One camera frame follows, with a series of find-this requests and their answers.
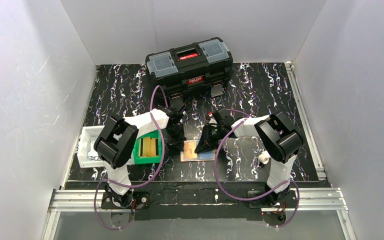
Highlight yellow cards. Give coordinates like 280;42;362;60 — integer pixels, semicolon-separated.
138;136;159;158

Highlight printed card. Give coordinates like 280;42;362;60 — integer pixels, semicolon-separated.
87;141;101;161

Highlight yellow and white credit card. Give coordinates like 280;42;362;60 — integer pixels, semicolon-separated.
183;140;198;161

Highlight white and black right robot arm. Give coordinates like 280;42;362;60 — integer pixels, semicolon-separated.
194;108;306;203

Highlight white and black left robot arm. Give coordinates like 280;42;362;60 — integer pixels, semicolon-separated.
93;105;186;208

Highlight green plastic bin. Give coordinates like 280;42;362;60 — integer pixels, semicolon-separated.
132;130;163;165

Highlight black plastic toolbox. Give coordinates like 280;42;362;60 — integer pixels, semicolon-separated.
145;37;233;99

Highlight white plastic bin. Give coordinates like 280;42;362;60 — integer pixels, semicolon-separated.
76;125;105;168

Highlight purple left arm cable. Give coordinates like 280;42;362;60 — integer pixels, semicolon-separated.
93;85;171;231

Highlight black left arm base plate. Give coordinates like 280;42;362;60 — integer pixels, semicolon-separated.
100;191;151;210

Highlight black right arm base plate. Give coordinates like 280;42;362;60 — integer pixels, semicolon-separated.
246;190;298;213

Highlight aluminium front rail frame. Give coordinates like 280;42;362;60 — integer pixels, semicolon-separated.
42;188;356;240

